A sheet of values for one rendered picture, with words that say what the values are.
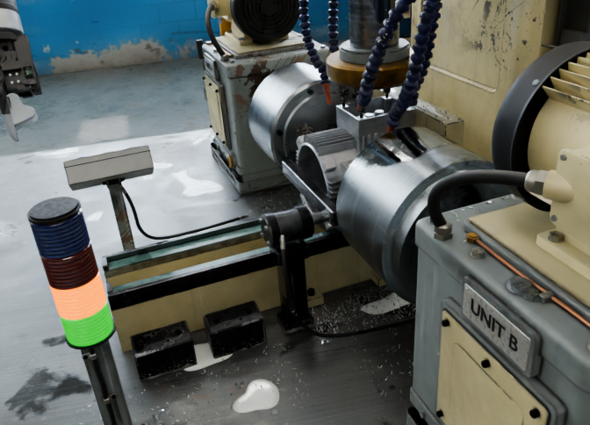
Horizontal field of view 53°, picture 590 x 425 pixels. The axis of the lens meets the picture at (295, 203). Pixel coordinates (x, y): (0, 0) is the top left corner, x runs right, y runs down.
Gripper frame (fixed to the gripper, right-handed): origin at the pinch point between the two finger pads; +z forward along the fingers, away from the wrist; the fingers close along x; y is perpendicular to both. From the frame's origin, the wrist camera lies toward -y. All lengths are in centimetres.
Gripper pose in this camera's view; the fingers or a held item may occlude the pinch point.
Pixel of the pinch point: (11, 135)
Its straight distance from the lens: 131.4
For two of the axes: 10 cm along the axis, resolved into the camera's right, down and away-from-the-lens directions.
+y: 9.3, -2.3, 2.9
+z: 2.6, 9.6, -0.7
